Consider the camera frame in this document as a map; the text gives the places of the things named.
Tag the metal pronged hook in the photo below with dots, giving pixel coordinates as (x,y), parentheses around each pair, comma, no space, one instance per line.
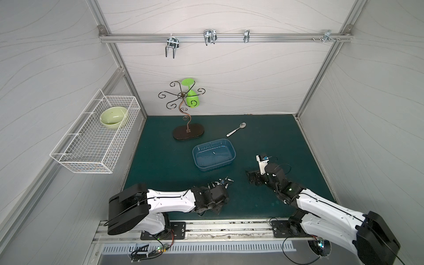
(327,38)

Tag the metal double hook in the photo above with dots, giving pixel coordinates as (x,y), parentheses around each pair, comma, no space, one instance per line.
(172,44)

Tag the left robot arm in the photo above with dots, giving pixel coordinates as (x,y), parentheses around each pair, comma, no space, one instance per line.
(138,205)

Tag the light green bowl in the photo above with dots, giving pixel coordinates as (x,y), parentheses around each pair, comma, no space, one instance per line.
(114,118)

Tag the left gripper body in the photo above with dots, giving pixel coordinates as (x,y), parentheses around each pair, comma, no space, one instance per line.
(218,191)

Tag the blue plastic storage box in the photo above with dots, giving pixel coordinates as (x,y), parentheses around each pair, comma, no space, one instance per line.
(213,154)

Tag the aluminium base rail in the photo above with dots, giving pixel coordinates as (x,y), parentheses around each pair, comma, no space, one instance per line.
(224,230)

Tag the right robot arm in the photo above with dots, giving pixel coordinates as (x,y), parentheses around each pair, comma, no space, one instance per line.
(366,235)

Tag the green plastic goblet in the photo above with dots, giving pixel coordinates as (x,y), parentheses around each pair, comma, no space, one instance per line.
(192,99)

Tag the aluminium top rail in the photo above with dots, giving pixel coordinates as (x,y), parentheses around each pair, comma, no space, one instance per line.
(222,38)

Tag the metal spoon white handle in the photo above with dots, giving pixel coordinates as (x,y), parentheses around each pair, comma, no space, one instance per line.
(241,126)

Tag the metal loop hook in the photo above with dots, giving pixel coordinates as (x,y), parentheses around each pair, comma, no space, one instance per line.
(210,36)

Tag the white wire basket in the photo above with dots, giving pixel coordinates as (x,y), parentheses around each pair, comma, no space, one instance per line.
(89,147)

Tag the brown metal cup stand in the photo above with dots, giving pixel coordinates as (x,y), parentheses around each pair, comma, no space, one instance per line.
(190,130)

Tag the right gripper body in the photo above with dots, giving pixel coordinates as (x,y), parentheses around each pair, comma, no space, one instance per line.
(256,176)

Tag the small metal hook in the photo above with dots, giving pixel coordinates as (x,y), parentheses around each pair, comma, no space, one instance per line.
(246,36)

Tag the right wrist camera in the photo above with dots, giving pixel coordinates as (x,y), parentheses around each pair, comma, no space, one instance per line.
(262,163)

